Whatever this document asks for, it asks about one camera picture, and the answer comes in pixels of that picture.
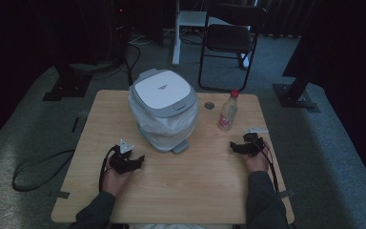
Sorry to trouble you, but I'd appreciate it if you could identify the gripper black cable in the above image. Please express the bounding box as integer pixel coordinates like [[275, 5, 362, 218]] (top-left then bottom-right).
[[251, 140, 281, 197], [98, 145, 121, 194]]

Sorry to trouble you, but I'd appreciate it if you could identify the clear plastic bottle red cap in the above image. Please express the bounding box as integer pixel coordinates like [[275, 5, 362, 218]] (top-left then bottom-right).
[[217, 89, 240, 133]]

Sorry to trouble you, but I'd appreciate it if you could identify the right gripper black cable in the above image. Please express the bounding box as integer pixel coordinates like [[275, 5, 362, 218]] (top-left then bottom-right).
[[251, 140, 281, 197]]

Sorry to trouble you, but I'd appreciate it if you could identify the black floor cable loop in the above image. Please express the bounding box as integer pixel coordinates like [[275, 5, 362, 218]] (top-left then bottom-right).
[[11, 149, 76, 193]]

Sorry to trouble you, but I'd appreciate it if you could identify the black stand base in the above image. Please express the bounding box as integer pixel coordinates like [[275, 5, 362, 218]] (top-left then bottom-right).
[[42, 62, 93, 102]]

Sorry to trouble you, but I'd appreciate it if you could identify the grey tape strip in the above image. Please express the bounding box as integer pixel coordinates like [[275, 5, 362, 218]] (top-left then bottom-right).
[[278, 189, 295, 199]]

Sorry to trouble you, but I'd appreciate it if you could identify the person's left hand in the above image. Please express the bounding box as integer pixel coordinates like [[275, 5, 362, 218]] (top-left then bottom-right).
[[102, 157, 132, 197]]

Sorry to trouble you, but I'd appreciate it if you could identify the white desk leg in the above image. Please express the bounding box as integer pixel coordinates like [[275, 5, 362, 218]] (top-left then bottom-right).
[[172, 0, 208, 67]]

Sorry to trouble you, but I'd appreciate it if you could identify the black floor tape strip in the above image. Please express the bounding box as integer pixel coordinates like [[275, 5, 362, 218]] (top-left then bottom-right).
[[71, 116, 81, 135]]

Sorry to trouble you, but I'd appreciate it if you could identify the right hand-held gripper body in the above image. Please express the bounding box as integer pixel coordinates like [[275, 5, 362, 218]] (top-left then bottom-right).
[[238, 126, 270, 157]]

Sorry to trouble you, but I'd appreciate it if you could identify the white plastic trash bag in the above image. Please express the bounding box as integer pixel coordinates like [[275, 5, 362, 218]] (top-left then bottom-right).
[[128, 91, 200, 151]]

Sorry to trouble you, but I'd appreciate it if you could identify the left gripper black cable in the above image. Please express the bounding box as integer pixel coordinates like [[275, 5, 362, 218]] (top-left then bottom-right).
[[98, 145, 121, 194]]

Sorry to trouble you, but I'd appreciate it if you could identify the black stand with base plate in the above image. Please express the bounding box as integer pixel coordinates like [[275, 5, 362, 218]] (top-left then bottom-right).
[[273, 31, 320, 114]]

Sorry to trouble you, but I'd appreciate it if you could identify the black folding chair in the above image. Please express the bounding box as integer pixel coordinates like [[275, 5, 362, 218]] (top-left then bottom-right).
[[197, 3, 267, 93]]

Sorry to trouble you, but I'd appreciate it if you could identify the person's right hand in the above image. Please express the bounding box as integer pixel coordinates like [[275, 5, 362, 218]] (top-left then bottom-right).
[[242, 142, 271, 175]]

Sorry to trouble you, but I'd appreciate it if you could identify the white lidded trash can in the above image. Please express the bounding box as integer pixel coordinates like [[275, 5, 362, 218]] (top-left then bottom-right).
[[128, 68, 199, 155]]

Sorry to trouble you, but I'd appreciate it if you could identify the black hanging cable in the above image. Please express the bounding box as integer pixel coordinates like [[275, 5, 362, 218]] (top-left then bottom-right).
[[120, 40, 142, 88]]

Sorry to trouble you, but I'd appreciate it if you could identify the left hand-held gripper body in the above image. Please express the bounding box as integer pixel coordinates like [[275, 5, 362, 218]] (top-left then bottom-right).
[[109, 138, 141, 176]]

